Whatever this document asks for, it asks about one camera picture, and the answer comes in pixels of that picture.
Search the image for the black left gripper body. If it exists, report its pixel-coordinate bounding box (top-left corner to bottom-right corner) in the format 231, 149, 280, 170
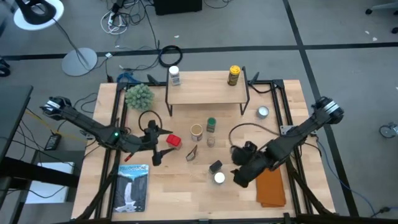
127, 134, 154, 154

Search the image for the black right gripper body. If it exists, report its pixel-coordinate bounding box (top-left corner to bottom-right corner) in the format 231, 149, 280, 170
242, 141, 282, 175

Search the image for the red smoked paprika tin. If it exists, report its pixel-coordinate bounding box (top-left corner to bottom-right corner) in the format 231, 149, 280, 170
165, 134, 183, 151

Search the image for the bagel seasoning jar white lid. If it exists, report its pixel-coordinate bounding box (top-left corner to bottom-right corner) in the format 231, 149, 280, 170
213, 171, 226, 185
169, 65, 182, 86

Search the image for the small black box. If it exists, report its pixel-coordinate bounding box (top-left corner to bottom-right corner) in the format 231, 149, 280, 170
208, 159, 223, 175

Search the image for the brown orange spice pouch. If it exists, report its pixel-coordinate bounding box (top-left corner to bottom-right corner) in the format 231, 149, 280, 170
185, 144, 198, 162

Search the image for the green-lid glass spice jar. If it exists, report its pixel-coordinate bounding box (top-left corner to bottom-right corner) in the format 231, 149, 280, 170
206, 117, 217, 134

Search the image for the black-label jar tan lid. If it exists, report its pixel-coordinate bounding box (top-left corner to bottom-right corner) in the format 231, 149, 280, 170
190, 123, 204, 142

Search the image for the yellow-lid spice jar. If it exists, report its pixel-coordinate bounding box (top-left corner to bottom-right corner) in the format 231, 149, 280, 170
227, 65, 241, 87

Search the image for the orange folded cloth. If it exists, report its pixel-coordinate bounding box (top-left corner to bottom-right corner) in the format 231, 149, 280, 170
256, 167, 287, 208

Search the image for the green potted succulent plant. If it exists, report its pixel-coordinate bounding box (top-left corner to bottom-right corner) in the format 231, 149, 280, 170
124, 83, 155, 111

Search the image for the grey mounting plate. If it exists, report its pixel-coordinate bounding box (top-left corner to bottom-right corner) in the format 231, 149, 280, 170
279, 124, 295, 136

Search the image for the Yellowstone picture book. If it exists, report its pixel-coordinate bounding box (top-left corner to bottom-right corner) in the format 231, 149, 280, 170
112, 164, 150, 213

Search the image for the small patterned round tin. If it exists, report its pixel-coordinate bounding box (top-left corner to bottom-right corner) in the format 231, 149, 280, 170
256, 105, 270, 120

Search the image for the black power adapter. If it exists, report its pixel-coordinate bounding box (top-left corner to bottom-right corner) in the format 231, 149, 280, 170
44, 133, 62, 151

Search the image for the white floor lamp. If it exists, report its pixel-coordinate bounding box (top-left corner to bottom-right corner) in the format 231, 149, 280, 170
12, 0, 99, 78

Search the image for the black equipment case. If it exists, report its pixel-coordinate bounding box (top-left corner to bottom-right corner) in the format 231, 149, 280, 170
153, 0, 203, 16

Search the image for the grey caster wheel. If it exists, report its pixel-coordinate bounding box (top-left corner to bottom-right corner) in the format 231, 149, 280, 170
378, 122, 398, 139

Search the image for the black desk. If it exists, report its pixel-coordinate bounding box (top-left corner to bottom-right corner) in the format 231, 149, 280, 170
0, 85, 80, 218

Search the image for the black wheel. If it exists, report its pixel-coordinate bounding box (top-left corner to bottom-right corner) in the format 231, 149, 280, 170
0, 57, 12, 78

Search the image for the grey chair base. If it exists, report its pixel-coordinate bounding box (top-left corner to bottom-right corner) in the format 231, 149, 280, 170
365, 0, 398, 34

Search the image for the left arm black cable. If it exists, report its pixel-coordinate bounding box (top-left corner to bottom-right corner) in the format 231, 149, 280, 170
138, 110, 163, 133

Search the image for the right arm brown cable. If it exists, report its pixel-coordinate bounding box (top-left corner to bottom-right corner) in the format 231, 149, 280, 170
228, 123, 282, 147

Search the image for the black metal table frame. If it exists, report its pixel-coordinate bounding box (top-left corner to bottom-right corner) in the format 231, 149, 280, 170
71, 79, 336, 224

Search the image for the blue cable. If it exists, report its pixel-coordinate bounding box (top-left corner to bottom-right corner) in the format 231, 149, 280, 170
116, 71, 141, 84

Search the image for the wooden shelf black metal frame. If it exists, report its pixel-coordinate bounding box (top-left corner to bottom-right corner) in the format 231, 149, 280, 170
164, 65, 251, 117

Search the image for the coiled black cable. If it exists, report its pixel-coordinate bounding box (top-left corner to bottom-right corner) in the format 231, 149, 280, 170
158, 45, 184, 68

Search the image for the white cable bundle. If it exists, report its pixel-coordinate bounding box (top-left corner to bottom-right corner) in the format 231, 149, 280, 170
99, 8, 129, 35

